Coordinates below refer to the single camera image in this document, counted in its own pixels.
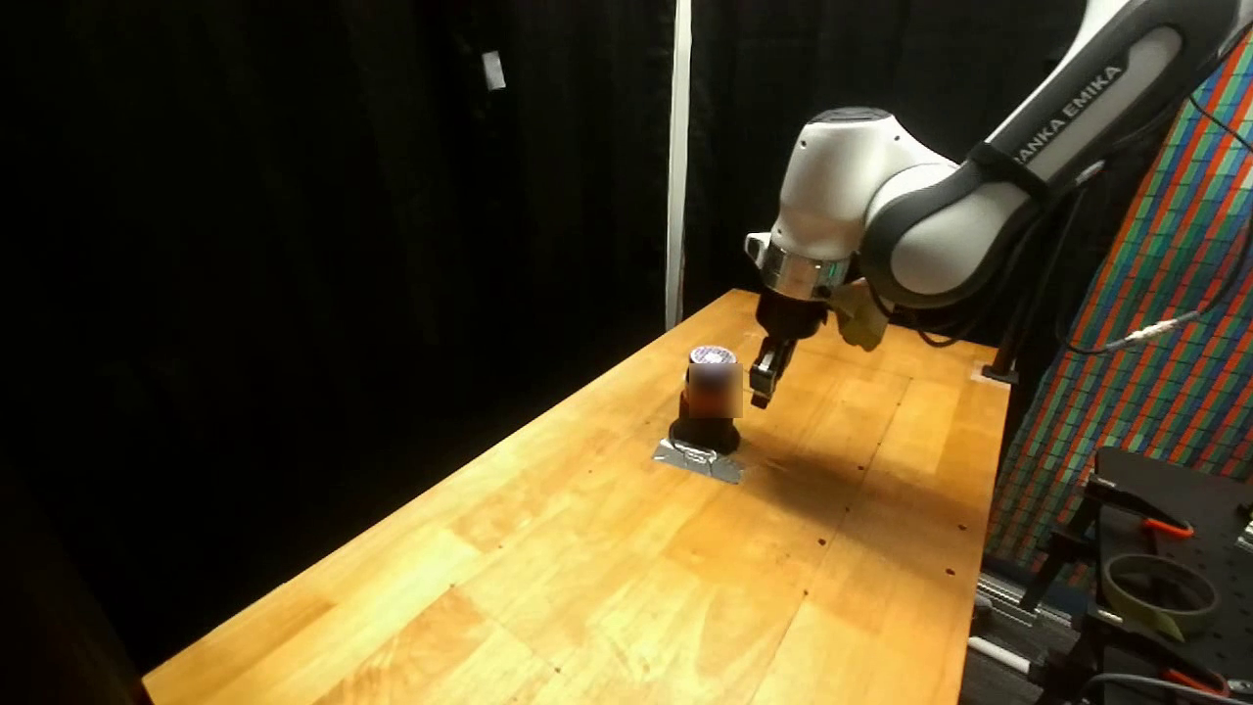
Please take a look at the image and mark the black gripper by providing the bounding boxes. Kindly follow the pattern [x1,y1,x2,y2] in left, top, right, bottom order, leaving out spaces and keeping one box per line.
[750,290,828,408]

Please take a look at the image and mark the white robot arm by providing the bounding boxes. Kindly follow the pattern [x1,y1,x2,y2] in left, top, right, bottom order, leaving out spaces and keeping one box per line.
[743,0,1250,408]

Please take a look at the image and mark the brown cup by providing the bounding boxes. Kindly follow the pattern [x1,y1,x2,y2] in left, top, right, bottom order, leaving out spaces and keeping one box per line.
[670,344,742,453]

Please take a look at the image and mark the white vertical pole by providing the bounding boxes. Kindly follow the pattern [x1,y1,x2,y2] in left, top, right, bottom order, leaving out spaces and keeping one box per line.
[662,0,695,325]

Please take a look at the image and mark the colourful striped fabric panel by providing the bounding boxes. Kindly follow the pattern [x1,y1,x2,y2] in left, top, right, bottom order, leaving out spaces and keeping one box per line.
[986,40,1253,568]

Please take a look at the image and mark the grey tape roll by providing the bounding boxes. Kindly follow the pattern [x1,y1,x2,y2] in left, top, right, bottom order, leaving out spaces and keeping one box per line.
[1101,553,1224,642]

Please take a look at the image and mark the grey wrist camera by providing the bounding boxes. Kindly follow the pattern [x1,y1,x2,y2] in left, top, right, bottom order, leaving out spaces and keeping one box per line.
[835,277,891,354]

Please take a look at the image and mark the orange handled bar clamp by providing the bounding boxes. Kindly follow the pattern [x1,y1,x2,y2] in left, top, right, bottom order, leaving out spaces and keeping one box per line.
[1036,476,1195,586]

